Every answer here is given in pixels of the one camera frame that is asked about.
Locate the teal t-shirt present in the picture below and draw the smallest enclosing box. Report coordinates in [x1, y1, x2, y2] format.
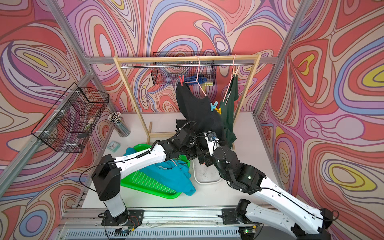
[136, 164, 196, 196]

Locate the light blue plastic clothespin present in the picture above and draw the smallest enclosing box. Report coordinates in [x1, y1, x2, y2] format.
[210, 101, 218, 112]

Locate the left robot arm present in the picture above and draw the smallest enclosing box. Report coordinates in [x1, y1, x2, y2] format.
[92, 129, 209, 218]

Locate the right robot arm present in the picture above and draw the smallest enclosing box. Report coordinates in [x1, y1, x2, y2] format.
[208, 143, 334, 240]

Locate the pink hanger of black shirt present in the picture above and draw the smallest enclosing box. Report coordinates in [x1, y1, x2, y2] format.
[185, 55, 208, 97]

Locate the pink hanger of green shirt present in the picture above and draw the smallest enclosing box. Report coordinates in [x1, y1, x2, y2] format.
[223, 55, 239, 105]

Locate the white plastic tray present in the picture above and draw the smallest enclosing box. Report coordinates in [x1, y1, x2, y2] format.
[193, 159, 222, 185]

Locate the black t-shirt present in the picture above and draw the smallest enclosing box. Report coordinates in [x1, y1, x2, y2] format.
[176, 83, 227, 142]

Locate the yellow plastic clothespin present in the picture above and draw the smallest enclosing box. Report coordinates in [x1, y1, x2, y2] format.
[215, 108, 222, 115]

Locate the dark green t-shirt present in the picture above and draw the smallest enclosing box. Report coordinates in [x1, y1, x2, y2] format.
[220, 75, 239, 148]

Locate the green plastic basket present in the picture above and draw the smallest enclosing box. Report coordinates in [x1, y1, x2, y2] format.
[121, 144, 191, 199]

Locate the metal hanging rod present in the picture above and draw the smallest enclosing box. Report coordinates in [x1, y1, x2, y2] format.
[121, 63, 254, 69]

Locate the clear pencil cup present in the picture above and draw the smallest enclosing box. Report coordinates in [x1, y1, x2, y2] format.
[108, 112, 131, 138]

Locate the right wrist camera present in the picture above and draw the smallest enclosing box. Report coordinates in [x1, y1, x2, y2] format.
[205, 131, 219, 156]

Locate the black wire basket back wall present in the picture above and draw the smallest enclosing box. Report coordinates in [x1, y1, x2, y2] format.
[151, 59, 217, 87]

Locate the black wire basket wall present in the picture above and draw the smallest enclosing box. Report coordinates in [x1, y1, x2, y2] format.
[151, 59, 217, 87]
[31, 83, 110, 153]

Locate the wooden clothes rack frame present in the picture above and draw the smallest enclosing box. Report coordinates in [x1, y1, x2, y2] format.
[114, 53, 262, 143]

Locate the black wire basket left wall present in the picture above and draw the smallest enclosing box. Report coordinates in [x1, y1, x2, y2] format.
[31, 83, 110, 153]

